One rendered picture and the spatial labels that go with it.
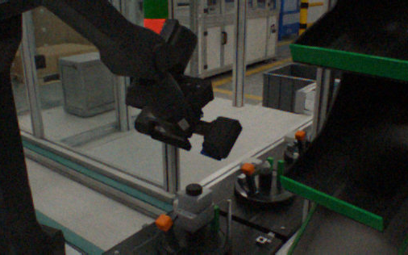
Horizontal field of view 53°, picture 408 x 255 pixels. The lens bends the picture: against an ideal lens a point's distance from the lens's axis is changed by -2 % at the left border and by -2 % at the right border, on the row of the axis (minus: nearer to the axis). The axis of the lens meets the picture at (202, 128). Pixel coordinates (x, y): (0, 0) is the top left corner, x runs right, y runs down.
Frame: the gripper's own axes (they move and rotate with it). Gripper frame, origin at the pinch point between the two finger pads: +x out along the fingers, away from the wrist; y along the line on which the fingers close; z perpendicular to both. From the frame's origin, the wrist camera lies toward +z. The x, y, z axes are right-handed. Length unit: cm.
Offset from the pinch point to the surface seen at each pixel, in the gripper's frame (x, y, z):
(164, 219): 2.0, -0.6, -13.6
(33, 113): 18, 75, 2
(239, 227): 21.5, -3.2, -5.7
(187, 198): 5.0, -0.3, -8.2
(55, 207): 17.3, 40.5, -19.6
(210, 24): 300, 311, 306
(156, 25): -8.0, 17.2, 18.0
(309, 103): 94, 28, 73
